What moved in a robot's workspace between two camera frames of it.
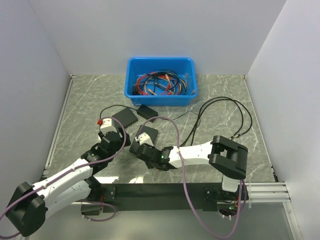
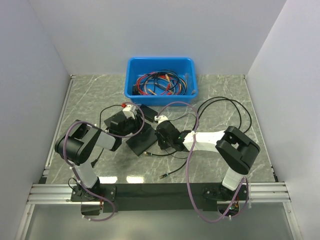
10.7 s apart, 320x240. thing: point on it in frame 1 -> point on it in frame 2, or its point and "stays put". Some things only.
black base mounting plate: x=163 y=197 stays put
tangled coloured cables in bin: x=164 y=82 stays put
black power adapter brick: x=147 y=113 stays put
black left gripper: x=122 y=133 -> x=138 y=123
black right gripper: x=150 y=166 -> x=162 y=145
